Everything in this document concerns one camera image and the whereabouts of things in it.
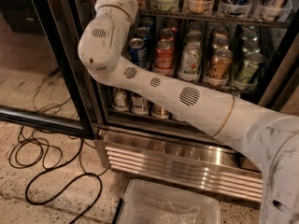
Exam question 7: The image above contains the blue pepsi can middle shelf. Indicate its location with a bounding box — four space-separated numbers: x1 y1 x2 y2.
128 37 147 69

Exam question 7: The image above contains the open glass fridge door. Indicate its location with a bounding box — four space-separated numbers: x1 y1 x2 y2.
0 0 100 139

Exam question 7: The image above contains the blue pepsi can top shelf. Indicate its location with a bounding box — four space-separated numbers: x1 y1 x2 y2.
218 0 252 18

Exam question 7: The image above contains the white capped juice bottle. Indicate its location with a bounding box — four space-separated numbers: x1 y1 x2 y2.
131 92 150 115

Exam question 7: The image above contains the top wire fridge shelf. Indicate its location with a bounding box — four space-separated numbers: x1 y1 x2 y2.
135 8 291 29

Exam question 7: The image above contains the blue pepsi can shelf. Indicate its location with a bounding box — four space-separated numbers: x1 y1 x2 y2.
218 0 252 18
128 37 147 69

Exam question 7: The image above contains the white green can middle shelf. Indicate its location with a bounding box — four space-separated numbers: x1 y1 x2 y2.
178 45 201 81

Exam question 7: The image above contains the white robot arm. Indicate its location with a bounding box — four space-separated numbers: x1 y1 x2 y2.
78 0 299 224

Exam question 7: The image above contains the red coke can middle shelf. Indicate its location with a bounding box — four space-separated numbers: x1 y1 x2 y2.
153 39 174 76

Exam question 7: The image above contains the gold can middle shelf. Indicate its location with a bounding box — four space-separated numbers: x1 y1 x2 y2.
205 49 233 79

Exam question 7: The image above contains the stainless steel fridge grille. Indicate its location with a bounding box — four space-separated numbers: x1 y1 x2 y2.
94 130 263 202

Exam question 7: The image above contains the clear plastic bin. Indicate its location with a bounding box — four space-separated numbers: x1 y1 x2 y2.
112 179 221 224

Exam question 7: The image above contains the striped can top shelf right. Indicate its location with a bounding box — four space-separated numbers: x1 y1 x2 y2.
254 0 292 21

